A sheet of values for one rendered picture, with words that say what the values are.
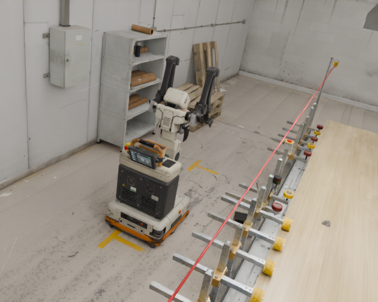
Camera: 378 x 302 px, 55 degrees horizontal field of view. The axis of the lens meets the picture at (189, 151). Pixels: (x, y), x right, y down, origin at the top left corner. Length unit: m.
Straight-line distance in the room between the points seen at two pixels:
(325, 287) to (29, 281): 2.21
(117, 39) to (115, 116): 1.00
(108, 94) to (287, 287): 3.56
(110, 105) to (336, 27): 6.77
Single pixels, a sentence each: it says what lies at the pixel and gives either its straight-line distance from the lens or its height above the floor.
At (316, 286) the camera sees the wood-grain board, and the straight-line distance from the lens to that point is 2.33.
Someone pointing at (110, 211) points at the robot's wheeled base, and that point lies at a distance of 3.64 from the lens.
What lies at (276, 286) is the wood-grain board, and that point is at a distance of 2.21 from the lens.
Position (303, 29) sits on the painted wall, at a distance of 10.34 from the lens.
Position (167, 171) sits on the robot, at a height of 0.81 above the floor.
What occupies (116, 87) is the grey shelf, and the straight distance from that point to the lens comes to 4.89.
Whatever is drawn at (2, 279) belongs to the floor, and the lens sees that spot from 3.36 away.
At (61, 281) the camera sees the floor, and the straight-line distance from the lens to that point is 3.28.
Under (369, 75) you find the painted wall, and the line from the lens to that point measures 10.32.
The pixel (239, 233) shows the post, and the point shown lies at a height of 1.06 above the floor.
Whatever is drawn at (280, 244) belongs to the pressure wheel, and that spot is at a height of 0.97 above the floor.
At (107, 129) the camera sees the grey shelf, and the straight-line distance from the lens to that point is 5.17.
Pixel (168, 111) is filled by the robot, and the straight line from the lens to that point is 3.38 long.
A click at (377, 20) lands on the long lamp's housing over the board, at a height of 2.33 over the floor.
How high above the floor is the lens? 2.37
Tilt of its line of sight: 26 degrees down
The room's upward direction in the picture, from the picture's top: 10 degrees clockwise
